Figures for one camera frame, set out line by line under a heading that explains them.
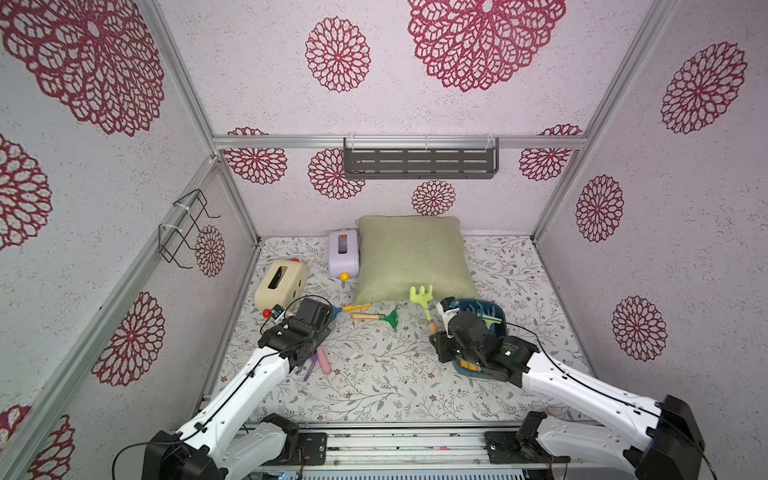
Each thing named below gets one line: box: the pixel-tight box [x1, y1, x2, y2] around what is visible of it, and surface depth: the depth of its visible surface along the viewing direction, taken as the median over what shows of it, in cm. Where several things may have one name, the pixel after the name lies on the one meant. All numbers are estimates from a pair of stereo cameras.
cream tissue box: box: [254, 260, 308, 311], surface depth 97 cm
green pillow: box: [353, 215, 480, 305], surface depth 102 cm
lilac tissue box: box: [328, 229, 360, 281], surface depth 105 cm
